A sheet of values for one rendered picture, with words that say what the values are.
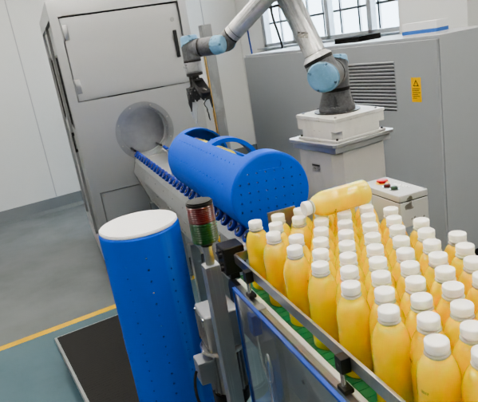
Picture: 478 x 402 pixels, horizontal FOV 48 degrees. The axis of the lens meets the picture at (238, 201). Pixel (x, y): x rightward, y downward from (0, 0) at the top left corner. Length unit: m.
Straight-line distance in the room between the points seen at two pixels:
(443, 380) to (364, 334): 0.25
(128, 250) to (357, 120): 1.02
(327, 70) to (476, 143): 1.70
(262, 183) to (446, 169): 1.84
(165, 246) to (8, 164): 4.90
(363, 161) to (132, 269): 1.03
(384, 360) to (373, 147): 1.37
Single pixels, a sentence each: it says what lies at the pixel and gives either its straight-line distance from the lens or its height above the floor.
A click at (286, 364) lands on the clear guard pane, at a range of 1.28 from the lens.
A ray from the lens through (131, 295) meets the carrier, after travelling 1.91.
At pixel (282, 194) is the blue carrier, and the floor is 1.08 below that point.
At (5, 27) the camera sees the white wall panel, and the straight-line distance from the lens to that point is 6.63.
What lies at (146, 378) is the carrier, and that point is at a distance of 2.08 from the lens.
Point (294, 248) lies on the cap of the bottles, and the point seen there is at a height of 1.10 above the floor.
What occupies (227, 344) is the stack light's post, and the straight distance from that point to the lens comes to 1.38.
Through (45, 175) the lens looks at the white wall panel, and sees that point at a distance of 6.71.
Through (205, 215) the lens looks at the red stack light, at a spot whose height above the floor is 1.23.
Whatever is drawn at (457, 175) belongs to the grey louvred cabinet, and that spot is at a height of 0.61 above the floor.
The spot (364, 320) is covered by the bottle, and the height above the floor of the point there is 1.03.
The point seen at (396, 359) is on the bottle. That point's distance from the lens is 1.03.
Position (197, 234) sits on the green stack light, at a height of 1.19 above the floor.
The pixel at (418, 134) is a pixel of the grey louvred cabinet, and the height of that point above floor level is 0.88.
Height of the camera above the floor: 1.60
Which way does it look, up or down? 17 degrees down
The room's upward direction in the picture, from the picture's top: 9 degrees counter-clockwise
